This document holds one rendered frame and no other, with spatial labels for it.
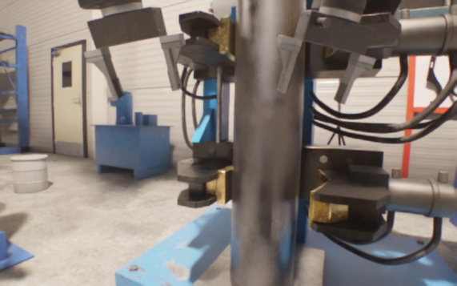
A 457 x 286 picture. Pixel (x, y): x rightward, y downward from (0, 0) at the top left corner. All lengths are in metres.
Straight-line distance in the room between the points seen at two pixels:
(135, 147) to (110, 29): 2.42
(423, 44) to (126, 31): 0.75
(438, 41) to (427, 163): 2.11
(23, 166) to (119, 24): 2.37
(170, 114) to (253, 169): 2.86
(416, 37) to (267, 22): 0.41
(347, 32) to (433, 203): 0.55
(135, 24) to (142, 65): 3.42
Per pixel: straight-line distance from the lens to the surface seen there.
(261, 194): 0.67
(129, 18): 0.48
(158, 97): 3.60
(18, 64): 6.30
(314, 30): 0.47
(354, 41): 0.51
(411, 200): 0.83
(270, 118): 0.64
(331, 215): 0.62
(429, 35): 0.85
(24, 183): 2.78
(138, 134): 2.82
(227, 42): 0.75
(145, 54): 3.89
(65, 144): 5.43
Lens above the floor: 0.69
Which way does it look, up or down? 5 degrees down
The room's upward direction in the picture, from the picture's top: 1 degrees clockwise
